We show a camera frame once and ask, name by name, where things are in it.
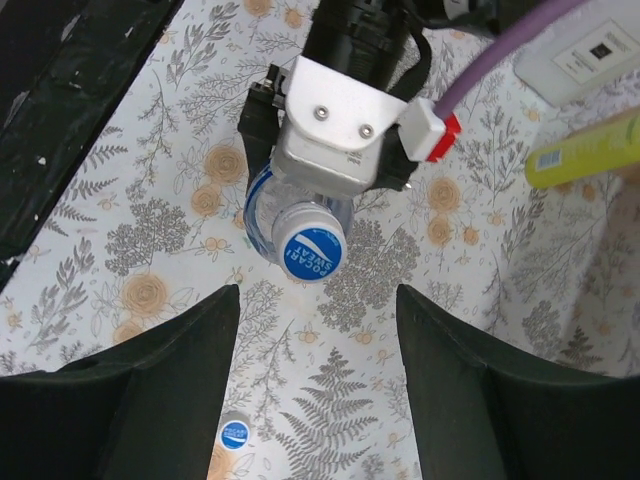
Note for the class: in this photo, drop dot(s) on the yellow squeeze bottle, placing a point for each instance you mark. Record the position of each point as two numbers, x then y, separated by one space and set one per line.
611 145

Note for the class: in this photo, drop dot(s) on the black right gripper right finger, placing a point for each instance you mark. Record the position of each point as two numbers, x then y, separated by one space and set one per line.
483 409

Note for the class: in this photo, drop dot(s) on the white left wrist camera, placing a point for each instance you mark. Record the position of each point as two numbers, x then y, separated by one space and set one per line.
331 135

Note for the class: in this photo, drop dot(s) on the blue label water bottle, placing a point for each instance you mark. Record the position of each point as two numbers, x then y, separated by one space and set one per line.
270 198

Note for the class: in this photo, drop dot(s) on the floral tablecloth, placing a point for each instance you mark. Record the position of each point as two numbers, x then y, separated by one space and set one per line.
152 224

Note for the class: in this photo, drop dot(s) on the white blue cap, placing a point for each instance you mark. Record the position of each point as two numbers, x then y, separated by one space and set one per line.
310 243
234 431

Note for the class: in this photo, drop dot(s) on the white bottle black cap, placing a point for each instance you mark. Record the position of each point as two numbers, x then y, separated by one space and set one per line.
596 51

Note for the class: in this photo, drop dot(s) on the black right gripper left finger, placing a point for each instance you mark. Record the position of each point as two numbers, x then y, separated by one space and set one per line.
147 408

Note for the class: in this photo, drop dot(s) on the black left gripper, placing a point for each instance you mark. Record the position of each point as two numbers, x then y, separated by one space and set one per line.
375 42

